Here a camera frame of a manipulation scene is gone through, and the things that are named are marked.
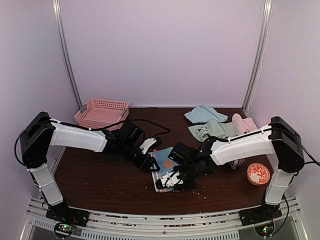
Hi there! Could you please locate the pink perforated plastic basket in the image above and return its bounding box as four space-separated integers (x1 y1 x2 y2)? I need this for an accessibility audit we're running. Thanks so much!
74 98 130 129

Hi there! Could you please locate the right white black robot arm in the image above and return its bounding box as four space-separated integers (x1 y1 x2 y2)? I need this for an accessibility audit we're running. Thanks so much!
157 116 305 221

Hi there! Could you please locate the grey striped ceramic mug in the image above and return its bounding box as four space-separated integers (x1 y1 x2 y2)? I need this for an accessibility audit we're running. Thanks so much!
228 158 246 170

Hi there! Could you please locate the left aluminium frame post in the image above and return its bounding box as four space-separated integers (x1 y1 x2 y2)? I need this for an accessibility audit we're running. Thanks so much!
52 0 83 109

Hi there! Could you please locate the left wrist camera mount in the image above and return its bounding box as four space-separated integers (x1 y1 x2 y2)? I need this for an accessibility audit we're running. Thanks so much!
139 137 157 154

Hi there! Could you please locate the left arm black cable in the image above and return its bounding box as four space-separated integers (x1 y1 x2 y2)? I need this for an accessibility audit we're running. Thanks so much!
57 118 172 137

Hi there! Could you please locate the front aluminium rail base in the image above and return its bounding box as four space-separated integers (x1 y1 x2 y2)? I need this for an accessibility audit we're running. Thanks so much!
18 197 311 240

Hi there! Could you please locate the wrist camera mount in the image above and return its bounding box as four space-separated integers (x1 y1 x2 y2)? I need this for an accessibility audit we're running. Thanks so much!
139 137 157 154
155 171 184 190

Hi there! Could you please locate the blue polka dot striped towel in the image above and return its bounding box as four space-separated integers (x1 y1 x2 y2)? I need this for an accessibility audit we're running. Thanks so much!
150 147 178 193

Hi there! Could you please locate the aluminium frame post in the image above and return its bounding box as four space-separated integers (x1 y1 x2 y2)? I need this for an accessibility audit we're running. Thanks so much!
242 0 274 115
52 0 83 109

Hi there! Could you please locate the pale green terry towel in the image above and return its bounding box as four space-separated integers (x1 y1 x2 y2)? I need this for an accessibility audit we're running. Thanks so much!
188 119 239 142

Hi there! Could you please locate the light blue terry towel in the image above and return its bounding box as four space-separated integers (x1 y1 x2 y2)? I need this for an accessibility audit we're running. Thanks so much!
184 105 228 124

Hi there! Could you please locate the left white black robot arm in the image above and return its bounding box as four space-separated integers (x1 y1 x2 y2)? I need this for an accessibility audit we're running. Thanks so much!
15 111 161 222

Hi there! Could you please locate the right aluminium frame post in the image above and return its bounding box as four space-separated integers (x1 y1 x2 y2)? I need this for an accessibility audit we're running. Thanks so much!
242 0 274 115

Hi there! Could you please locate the pink cloth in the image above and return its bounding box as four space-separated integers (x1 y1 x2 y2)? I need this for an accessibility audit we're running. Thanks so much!
231 113 258 135

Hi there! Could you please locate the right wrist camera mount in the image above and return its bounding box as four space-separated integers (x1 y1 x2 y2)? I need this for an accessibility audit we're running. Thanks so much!
155 171 184 190

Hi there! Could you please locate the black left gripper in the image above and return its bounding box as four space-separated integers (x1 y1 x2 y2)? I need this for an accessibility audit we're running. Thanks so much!
120 141 160 173

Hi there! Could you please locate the orange patterned ceramic bowl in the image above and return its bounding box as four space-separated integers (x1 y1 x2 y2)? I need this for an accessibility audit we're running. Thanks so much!
246 163 271 186

